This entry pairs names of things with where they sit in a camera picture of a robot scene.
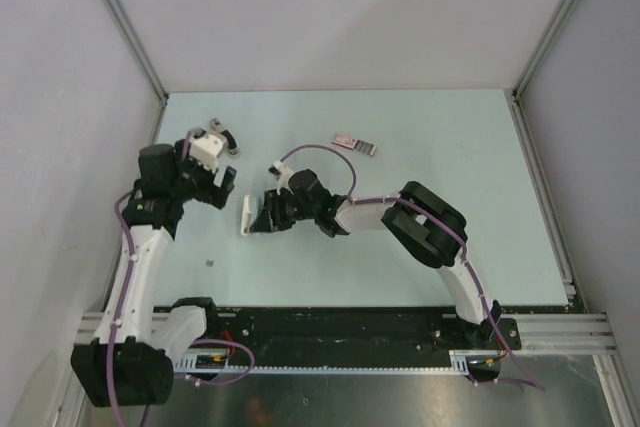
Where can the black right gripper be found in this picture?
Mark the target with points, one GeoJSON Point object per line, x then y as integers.
{"type": "Point", "coordinates": [273, 202]}

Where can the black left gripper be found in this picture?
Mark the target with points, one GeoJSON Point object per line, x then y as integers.
{"type": "Point", "coordinates": [212, 193]}

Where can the light blue white stapler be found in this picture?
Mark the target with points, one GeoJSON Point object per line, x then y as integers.
{"type": "Point", "coordinates": [249, 213]}

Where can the beige black small stapler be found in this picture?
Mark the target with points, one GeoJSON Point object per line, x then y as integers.
{"type": "Point", "coordinates": [223, 132]}

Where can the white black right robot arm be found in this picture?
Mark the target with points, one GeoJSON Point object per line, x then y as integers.
{"type": "Point", "coordinates": [430, 230]}

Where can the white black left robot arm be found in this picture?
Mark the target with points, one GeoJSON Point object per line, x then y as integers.
{"type": "Point", "coordinates": [127, 362]}

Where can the red staple box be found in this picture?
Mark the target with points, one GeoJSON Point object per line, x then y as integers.
{"type": "Point", "coordinates": [350, 143]}

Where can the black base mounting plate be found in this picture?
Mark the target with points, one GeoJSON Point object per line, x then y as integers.
{"type": "Point", "coordinates": [438, 326]}

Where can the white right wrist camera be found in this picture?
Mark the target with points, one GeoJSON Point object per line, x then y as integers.
{"type": "Point", "coordinates": [282, 174]}

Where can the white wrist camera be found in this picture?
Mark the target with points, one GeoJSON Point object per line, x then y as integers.
{"type": "Point", "coordinates": [282, 174]}
{"type": "Point", "coordinates": [205, 148]}

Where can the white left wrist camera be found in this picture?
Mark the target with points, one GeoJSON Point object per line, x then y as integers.
{"type": "Point", "coordinates": [205, 148]}

